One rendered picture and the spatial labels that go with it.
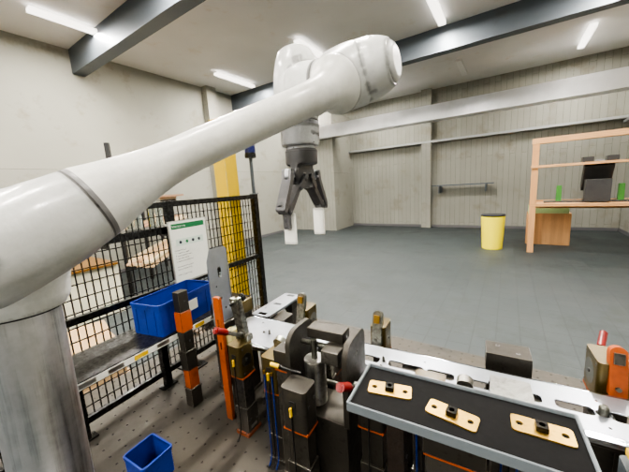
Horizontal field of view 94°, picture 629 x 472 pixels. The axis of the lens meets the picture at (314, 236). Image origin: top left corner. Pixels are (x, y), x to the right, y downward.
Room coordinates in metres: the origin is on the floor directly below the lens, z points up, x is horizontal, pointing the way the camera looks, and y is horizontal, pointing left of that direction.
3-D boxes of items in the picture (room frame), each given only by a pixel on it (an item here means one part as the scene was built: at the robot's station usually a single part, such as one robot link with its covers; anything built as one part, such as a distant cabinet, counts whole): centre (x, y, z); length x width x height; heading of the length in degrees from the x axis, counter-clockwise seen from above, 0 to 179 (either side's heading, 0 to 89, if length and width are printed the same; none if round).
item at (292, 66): (0.70, 0.01, 1.80); 0.13 x 0.11 x 0.16; 49
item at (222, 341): (1.01, 0.37, 0.95); 0.03 x 0.01 x 0.50; 60
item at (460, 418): (0.45, -0.22, 1.17); 0.08 x 0.04 x 0.01; 50
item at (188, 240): (1.46, 0.64, 1.30); 0.23 x 0.02 x 0.31; 150
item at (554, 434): (0.41, -0.35, 1.17); 0.08 x 0.04 x 0.01; 60
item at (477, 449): (0.46, -0.23, 1.16); 0.37 x 0.14 x 0.02; 60
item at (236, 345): (0.94, 0.29, 0.87); 0.10 x 0.07 x 0.35; 150
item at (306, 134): (0.71, 0.02, 1.69); 0.09 x 0.09 x 0.06
